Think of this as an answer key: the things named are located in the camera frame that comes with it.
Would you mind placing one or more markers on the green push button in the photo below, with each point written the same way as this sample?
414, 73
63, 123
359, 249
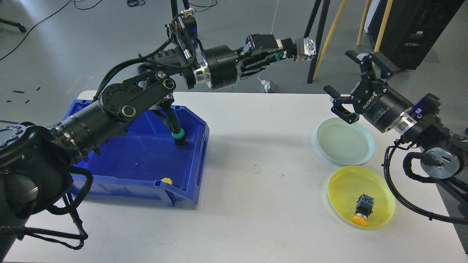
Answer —
302, 49
180, 139

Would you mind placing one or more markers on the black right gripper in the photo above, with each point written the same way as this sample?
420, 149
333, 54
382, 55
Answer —
374, 99

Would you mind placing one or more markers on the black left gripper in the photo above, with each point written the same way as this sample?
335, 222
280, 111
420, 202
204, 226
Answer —
221, 67

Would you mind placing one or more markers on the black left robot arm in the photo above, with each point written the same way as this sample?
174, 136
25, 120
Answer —
41, 187

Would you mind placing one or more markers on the blue plastic bin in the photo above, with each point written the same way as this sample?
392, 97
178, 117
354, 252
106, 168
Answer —
133, 165

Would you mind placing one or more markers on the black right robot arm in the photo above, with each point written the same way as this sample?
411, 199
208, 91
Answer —
442, 155

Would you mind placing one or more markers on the yellow push button front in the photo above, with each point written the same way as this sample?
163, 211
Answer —
167, 180

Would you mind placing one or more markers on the green push button back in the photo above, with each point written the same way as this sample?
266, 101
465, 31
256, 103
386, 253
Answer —
180, 139

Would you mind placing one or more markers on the light green plate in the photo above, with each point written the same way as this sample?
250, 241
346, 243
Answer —
345, 144

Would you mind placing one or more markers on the yellow plate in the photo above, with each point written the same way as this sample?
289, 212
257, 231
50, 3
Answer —
348, 183

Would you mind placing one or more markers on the white power adapter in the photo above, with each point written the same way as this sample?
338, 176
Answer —
269, 86

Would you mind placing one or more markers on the yellow push button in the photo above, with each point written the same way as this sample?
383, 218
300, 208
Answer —
364, 208
167, 180

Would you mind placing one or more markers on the black stand foot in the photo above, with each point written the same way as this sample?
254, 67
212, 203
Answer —
18, 25

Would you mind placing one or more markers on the black cabinet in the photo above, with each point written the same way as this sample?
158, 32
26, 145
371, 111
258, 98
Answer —
412, 28

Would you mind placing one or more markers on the black tripod legs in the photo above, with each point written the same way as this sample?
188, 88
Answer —
319, 34

